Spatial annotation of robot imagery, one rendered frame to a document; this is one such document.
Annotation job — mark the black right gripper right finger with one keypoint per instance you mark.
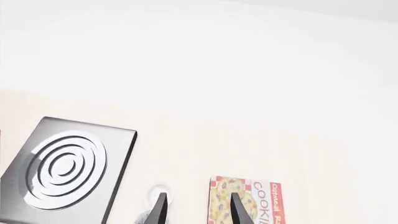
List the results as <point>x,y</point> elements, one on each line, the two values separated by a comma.
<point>240,211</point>

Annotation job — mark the printed cookie box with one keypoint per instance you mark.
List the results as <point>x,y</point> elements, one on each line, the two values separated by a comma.
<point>264,203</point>

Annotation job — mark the flat black stove plate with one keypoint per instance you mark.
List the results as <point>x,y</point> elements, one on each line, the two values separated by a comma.
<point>63,168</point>

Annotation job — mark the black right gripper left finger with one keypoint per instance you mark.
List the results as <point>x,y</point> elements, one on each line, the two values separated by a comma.
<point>159,210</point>

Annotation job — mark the white ramekin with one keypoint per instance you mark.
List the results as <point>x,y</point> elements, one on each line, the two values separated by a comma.
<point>154,191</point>

